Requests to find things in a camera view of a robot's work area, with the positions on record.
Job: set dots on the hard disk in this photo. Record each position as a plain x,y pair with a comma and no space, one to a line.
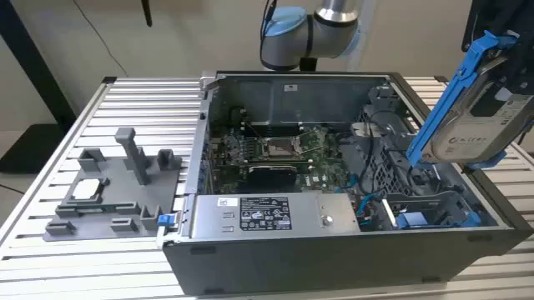
472,137

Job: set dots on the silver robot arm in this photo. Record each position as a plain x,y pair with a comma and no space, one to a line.
288,47

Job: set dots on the grey metal disk bay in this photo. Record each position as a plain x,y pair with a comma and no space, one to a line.
387,168

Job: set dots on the green motherboard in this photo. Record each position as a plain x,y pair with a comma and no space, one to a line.
325,159

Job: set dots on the CPU socket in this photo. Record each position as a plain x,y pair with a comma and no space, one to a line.
277,147

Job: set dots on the locking lever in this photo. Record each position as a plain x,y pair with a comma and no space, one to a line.
254,130

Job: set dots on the black hanging rod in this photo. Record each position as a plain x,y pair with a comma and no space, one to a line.
148,14

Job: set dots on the black PC case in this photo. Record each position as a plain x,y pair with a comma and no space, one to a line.
292,265

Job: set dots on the silver power supply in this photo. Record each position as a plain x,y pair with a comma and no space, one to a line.
209,218

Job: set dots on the blue case latch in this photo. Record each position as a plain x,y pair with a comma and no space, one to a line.
166,219

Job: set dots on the grey parts rack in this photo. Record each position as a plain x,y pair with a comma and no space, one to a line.
125,193

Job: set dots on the green RAM stick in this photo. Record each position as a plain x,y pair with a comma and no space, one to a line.
110,207

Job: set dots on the silver CPU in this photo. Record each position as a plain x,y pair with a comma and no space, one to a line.
87,189

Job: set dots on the black stand with base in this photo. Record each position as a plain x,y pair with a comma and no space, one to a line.
30,147

